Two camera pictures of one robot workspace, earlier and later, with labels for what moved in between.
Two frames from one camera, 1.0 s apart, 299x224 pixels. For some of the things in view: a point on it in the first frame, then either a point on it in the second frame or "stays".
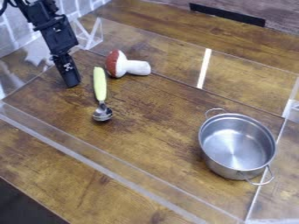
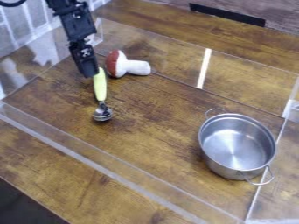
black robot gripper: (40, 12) to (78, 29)
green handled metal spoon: (101, 113) stays
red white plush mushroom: (118, 66) stays
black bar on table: (228, 15) stays
